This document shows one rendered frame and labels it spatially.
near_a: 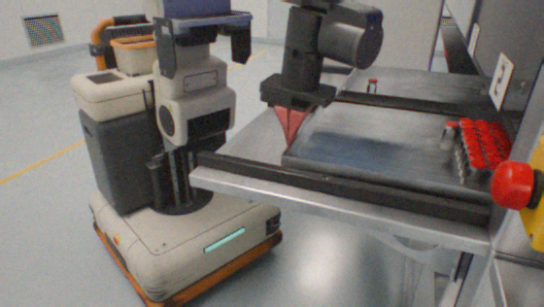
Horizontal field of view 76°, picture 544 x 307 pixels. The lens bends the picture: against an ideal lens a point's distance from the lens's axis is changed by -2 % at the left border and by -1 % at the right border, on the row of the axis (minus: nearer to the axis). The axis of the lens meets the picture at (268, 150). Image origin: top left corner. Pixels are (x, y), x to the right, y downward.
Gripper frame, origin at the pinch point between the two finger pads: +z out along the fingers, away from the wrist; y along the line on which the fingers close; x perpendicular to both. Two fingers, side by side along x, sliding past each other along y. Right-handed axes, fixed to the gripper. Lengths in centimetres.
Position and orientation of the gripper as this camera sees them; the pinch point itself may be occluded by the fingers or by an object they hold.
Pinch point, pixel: (290, 139)
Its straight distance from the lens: 56.0
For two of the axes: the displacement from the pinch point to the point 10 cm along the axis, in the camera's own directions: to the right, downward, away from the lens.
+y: 9.2, 2.8, -2.8
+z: -1.1, 8.6, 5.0
